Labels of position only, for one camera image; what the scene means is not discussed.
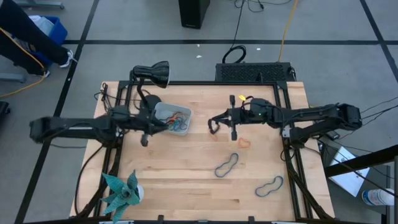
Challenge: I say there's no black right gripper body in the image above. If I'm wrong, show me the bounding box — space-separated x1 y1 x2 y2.
228 95 251 141

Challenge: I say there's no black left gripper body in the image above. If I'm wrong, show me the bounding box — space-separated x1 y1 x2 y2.
136 110 159 147

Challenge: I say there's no white plastic bin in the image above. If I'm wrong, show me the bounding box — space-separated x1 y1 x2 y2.
154 101 193 136

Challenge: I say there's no black perforated computer case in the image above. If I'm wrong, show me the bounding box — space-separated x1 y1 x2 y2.
214 62 297 83

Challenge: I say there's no black desk lamp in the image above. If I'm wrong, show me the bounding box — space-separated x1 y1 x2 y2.
129 60 171 114

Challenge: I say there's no teal artificial plant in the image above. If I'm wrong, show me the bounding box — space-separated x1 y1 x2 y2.
101 170 144 224

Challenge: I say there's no black computer tower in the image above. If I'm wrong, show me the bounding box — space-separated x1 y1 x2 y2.
178 0 211 30

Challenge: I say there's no black metal beam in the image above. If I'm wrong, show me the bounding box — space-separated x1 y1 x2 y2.
323 144 398 178

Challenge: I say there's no blue plastic crate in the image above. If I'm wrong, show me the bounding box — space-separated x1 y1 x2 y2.
29 15 68 68

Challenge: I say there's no white paper sheet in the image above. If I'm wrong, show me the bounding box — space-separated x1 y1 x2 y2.
328 146 371 197

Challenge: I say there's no white paper packaging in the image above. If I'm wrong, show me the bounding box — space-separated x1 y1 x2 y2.
30 15 55 37

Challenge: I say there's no grey metal furniture foot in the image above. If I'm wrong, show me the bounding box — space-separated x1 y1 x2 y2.
0 73 25 83
14 0 65 9

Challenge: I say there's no white plastic bottle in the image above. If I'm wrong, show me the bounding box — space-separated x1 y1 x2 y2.
361 188 396 207

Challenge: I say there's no person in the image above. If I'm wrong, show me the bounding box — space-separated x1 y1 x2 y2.
0 0 78 78

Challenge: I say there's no black aluminium table frame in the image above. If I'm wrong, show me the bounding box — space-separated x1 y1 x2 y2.
74 80 335 220

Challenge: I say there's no black lamp cord bundle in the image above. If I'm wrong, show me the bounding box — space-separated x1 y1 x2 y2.
94 81 116 110

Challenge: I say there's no black coiled cable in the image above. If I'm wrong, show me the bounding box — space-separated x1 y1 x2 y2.
221 0 249 64

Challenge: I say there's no yellow extension cable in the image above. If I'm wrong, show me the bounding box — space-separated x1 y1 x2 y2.
277 0 300 63

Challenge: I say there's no black power cable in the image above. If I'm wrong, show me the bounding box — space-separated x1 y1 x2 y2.
73 144 105 217

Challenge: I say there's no yellow floor cable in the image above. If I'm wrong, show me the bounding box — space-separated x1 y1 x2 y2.
0 27 47 99

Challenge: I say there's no black floor cable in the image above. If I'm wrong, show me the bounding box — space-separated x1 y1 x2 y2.
361 96 398 114
362 105 398 123

